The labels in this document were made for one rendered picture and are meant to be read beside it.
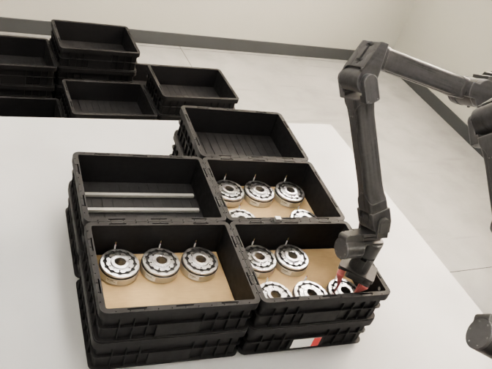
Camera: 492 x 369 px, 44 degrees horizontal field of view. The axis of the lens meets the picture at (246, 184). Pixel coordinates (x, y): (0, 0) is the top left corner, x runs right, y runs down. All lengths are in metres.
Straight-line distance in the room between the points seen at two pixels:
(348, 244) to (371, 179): 0.18
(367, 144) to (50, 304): 0.92
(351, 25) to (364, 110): 3.91
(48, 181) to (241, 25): 3.08
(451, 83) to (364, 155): 0.31
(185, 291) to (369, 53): 0.76
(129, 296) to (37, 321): 0.25
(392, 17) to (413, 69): 4.03
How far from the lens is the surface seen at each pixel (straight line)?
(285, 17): 5.05
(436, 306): 2.19
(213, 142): 2.22
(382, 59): 1.51
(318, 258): 1.90
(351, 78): 1.49
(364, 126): 1.53
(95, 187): 1.89
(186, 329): 1.55
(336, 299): 1.66
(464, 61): 5.17
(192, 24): 4.76
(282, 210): 2.02
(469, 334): 1.18
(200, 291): 1.66
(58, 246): 1.88
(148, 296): 1.61
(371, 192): 1.59
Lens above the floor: 2.02
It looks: 35 degrees down
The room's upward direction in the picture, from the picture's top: 20 degrees clockwise
